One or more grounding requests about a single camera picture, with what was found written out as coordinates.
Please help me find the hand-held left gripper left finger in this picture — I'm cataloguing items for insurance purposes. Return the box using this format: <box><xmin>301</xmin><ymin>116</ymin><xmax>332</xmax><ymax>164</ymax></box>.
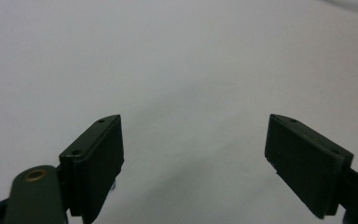
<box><xmin>58</xmin><ymin>114</ymin><xmax>125</xmax><ymax>224</ymax></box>

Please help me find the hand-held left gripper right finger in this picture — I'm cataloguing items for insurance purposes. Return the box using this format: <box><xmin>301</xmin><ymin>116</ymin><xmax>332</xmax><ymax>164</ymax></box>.
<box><xmin>264</xmin><ymin>113</ymin><xmax>354</xmax><ymax>220</ymax></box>

